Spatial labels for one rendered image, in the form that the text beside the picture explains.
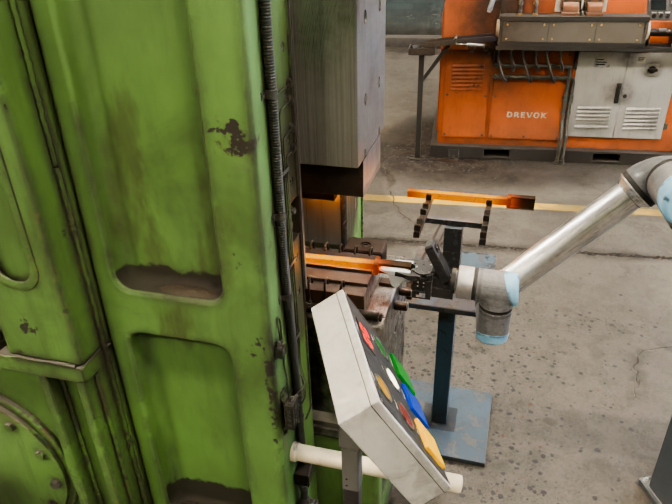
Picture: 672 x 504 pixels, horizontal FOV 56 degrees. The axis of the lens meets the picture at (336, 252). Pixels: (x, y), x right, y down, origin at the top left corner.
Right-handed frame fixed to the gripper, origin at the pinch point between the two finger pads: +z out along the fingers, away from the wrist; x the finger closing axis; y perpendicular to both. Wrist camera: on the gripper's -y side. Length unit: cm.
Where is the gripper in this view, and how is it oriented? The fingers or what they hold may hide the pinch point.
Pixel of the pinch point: (384, 264)
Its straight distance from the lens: 175.9
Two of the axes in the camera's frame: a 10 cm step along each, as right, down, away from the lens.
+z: -9.6, -1.3, 2.3
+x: 2.7, -4.9, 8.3
